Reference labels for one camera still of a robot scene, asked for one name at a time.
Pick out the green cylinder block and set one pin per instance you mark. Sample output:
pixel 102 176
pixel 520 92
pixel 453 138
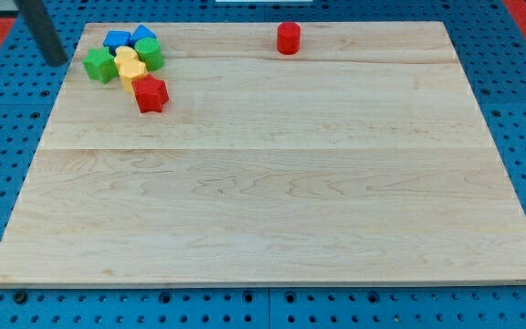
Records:
pixel 149 51

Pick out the blue cube block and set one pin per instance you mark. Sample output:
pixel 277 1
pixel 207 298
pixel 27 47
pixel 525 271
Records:
pixel 115 39

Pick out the wooden board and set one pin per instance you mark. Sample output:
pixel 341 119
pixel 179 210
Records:
pixel 363 160

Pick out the red star block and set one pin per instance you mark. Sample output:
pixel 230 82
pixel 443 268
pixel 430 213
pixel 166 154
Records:
pixel 150 93

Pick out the red cylinder block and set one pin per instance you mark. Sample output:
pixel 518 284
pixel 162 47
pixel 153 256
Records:
pixel 288 38

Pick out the yellow hexagon block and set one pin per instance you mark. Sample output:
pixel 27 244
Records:
pixel 131 71

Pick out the yellow heart block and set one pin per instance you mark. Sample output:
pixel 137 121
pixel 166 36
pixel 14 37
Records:
pixel 124 54

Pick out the blue triangle block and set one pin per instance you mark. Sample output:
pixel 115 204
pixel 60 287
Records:
pixel 140 32

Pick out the green star block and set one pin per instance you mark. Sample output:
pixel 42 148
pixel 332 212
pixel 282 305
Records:
pixel 99 65

